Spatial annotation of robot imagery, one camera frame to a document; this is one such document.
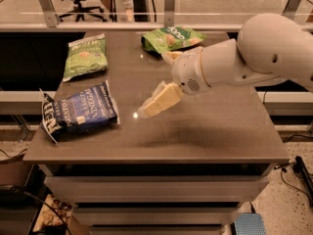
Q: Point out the snack box on floor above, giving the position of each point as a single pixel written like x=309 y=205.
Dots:
x=53 y=218

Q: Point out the metal guard railing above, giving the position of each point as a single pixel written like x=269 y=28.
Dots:
x=207 y=15

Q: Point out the green Kettle chip bag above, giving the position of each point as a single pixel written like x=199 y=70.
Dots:
x=85 y=55

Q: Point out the grey drawer cabinet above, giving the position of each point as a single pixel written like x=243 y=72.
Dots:
x=186 y=171

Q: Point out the blue perforated box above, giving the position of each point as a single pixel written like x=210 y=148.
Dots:
x=249 y=224

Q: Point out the green rice chip bag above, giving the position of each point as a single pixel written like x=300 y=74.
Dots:
x=171 y=38

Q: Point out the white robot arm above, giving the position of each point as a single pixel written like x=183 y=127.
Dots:
x=269 y=50

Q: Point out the blue Kettle chip bag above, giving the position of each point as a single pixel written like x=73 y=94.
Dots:
x=81 y=112

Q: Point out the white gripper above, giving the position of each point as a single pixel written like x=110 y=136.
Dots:
x=187 y=71

